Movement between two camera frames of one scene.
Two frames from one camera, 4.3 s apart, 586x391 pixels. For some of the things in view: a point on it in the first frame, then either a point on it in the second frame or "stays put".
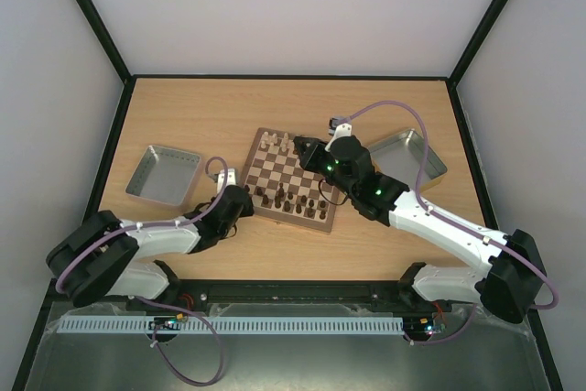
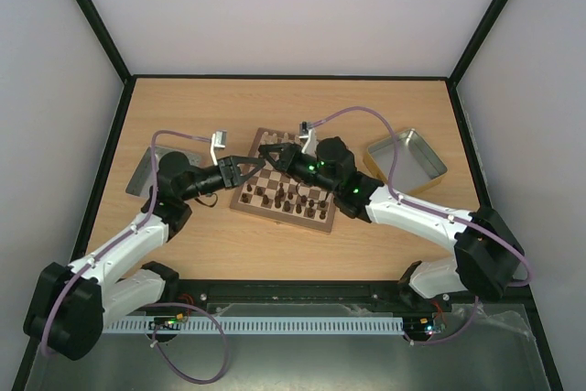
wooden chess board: [282, 190] stays put
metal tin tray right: [402, 157] stays put
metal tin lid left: [163, 175] stays put
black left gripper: [248, 210] -> [233, 170]
